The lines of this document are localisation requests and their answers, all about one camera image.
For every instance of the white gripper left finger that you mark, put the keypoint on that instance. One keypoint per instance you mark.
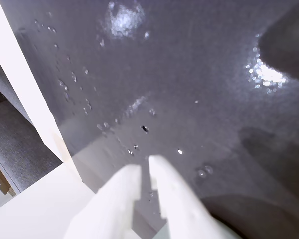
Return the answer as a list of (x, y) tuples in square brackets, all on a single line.
[(114, 199)]

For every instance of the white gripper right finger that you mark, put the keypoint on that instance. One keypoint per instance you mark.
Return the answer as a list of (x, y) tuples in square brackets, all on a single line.
[(179, 206)]

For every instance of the grey fabric furniture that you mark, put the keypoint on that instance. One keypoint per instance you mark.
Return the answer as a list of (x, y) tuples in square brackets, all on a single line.
[(17, 139)]

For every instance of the brown cardboard box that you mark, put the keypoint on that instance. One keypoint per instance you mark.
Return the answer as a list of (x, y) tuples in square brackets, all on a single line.
[(0, 179)]

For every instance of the black glossy mat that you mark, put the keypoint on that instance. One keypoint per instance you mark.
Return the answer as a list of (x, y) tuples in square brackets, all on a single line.
[(179, 82)]

